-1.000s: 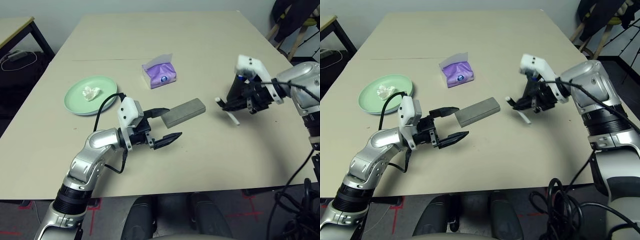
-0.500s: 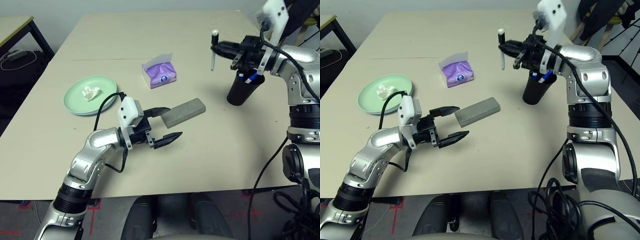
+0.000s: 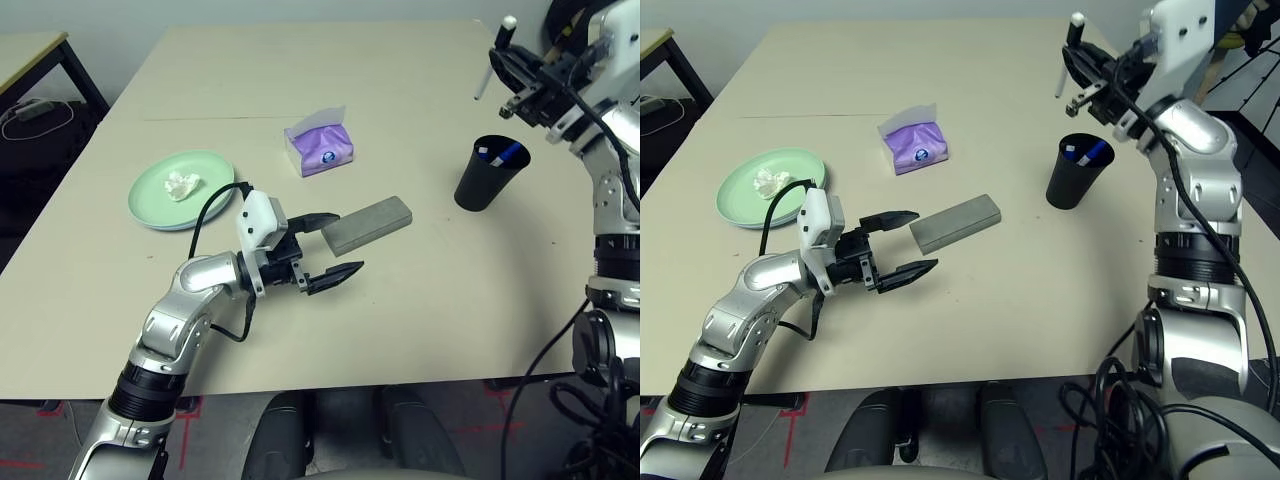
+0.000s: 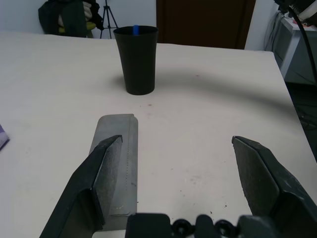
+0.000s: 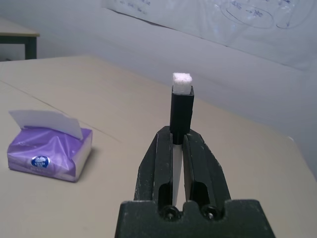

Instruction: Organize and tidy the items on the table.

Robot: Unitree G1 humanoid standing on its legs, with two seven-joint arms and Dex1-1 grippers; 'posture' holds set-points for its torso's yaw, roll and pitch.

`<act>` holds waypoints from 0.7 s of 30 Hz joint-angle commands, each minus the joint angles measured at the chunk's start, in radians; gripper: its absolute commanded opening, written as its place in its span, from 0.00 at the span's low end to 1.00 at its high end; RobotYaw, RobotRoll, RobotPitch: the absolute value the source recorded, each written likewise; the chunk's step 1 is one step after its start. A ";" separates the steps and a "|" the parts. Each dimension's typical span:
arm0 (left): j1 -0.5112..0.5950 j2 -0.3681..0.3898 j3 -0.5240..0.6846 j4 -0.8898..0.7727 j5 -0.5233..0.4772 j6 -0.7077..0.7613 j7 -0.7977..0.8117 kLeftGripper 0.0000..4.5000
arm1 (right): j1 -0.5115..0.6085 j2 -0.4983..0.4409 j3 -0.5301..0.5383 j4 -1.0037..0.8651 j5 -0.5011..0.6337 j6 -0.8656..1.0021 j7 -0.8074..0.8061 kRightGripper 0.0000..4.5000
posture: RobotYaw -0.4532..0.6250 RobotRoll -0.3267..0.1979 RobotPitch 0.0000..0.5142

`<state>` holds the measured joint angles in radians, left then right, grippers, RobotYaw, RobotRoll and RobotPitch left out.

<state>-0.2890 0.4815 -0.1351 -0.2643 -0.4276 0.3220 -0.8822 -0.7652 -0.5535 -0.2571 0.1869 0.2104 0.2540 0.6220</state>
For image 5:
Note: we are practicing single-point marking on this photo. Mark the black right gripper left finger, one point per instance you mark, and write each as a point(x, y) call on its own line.
point(153, 168)

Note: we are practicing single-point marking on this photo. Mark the white pen black tip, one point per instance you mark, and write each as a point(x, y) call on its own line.
point(182, 111)

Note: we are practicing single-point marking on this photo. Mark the clear whiteboard wall film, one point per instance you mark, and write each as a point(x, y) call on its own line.
point(223, 19)

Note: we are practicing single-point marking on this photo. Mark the beige side table black frame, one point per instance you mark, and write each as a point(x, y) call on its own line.
point(15, 29)

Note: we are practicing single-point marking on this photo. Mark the purple tissue pack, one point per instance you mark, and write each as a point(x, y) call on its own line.
point(49, 148)

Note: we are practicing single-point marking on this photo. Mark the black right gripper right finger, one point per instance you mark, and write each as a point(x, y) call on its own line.
point(208, 168)

